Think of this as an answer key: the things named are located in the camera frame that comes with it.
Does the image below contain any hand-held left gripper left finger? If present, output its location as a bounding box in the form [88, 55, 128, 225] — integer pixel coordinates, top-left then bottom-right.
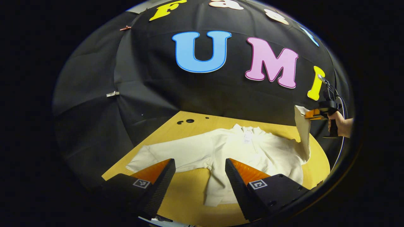
[101, 159, 176, 220]

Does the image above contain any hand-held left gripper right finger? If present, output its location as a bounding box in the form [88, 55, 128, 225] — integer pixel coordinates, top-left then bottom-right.
[225, 159, 310, 222]

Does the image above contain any white sweatshirt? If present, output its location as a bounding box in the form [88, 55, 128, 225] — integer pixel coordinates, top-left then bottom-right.
[126, 105, 312, 207]

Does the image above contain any black backdrop cloth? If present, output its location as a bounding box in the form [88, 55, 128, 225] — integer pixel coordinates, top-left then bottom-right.
[52, 0, 354, 189]

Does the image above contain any thin gripper cable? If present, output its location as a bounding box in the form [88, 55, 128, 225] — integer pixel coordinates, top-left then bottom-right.
[331, 95, 348, 172]

